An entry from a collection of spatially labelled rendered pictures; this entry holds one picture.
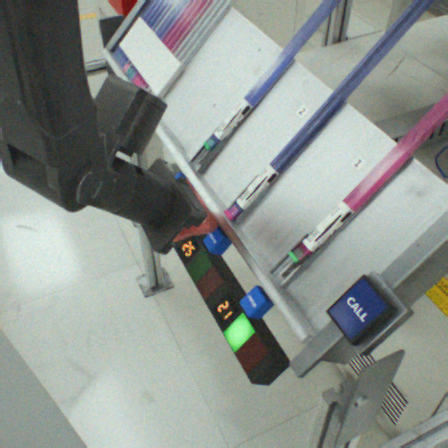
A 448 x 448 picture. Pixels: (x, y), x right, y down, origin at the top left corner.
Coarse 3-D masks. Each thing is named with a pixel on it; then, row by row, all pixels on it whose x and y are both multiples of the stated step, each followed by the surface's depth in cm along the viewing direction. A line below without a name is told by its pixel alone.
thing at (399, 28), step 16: (416, 0) 55; (432, 0) 55; (400, 16) 56; (416, 16) 55; (400, 32) 56; (384, 48) 56; (368, 64) 57; (352, 80) 58; (336, 96) 58; (320, 112) 59; (304, 128) 60; (288, 144) 61; (304, 144) 61; (272, 160) 62; (288, 160) 61; (240, 208) 63
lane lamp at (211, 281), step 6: (210, 270) 66; (216, 270) 65; (204, 276) 66; (210, 276) 66; (216, 276) 65; (204, 282) 66; (210, 282) 65; (216, 282) 65; (222, 282) 64; (198, 288) 66; (204, 288) 66; (210, 288) 65; (216, 288) 64; (204, 294) 65; (210, 294) 65
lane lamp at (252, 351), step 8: (256, 336) 59; (248, 344) 59; (256, 344) 58; (240, 352) 59; (248, 352) 59; (256, 352) 58; (264, 352) 57; (240, 360) 59; (248, 360) 58; (256, 360) 58; (248, 368) 58
